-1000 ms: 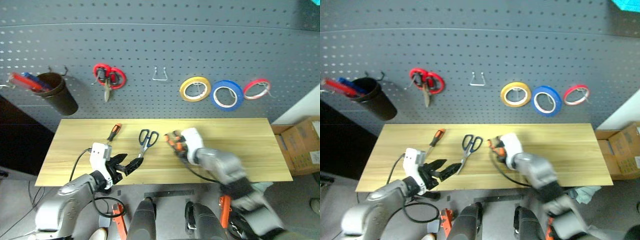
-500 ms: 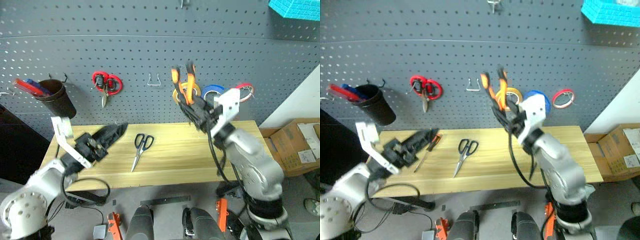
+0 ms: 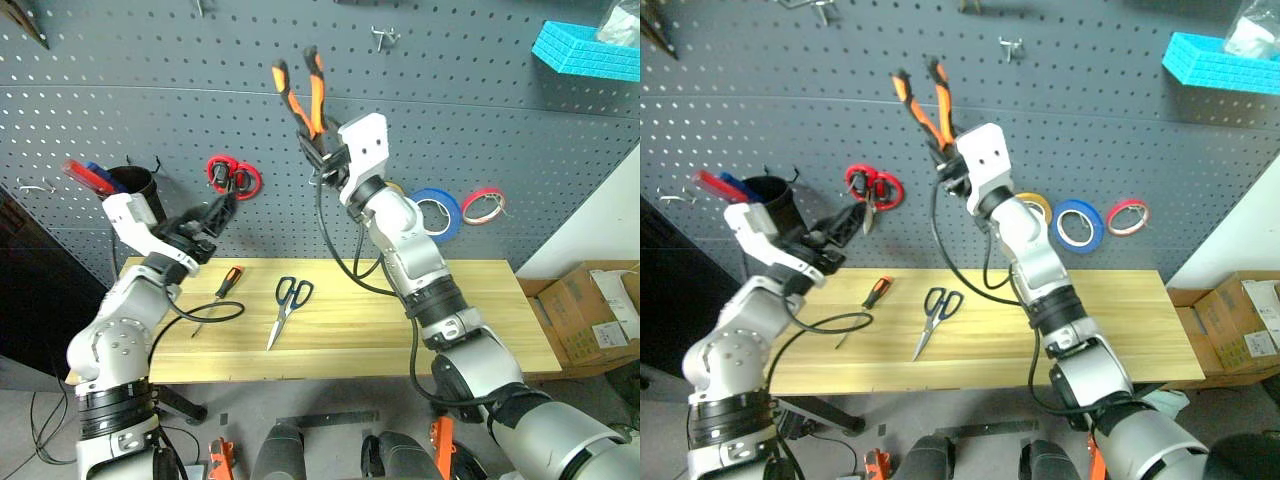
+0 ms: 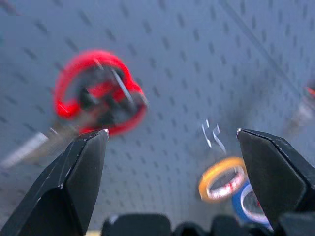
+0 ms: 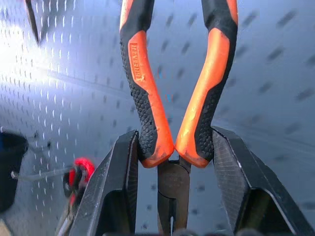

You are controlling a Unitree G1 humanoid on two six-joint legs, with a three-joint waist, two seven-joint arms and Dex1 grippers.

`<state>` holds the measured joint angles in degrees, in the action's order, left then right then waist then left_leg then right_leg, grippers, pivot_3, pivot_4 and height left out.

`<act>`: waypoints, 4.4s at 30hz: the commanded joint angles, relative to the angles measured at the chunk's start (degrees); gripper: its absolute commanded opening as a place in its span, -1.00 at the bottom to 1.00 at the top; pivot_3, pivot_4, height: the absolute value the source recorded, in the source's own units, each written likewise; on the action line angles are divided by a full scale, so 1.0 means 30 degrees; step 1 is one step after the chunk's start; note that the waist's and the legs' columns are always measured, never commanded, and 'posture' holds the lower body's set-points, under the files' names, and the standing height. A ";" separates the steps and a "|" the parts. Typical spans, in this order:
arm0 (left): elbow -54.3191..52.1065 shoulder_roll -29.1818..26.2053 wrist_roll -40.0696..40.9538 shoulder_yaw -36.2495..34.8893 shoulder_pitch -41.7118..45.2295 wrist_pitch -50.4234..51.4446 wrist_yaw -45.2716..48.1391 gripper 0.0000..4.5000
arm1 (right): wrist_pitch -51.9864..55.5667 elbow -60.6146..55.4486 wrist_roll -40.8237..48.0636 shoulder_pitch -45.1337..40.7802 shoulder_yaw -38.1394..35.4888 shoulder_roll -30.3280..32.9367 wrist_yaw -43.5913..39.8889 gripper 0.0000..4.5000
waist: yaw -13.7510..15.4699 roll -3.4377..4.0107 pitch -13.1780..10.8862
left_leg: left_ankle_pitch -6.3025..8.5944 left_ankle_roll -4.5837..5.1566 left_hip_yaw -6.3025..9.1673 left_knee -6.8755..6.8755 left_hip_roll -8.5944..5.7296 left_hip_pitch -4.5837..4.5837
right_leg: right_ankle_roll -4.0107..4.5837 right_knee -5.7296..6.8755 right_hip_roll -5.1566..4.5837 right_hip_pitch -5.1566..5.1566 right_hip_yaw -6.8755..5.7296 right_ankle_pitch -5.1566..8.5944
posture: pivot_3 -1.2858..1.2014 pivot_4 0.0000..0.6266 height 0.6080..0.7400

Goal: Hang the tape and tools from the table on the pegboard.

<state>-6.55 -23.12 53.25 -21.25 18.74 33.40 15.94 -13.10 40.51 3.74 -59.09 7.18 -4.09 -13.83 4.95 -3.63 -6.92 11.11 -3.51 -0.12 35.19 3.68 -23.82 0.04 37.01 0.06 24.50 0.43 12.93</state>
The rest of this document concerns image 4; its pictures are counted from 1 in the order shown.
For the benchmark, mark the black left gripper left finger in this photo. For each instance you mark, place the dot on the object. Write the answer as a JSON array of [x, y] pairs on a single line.
[[64, 189]]

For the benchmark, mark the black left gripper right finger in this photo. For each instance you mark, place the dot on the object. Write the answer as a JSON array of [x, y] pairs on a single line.
[[275, 177]]

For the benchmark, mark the blue tape roll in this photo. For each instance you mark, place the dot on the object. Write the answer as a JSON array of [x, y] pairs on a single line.
[[246, 204]]

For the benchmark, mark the yellow tape roll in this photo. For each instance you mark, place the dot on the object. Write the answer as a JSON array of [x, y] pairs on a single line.
[[222, 182]]

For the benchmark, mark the silver pegboard hook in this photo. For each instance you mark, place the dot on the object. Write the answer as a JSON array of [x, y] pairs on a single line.
[[213, 136]]

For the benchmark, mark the red and black tool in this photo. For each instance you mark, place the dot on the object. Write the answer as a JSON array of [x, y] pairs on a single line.
[[306, 105]]

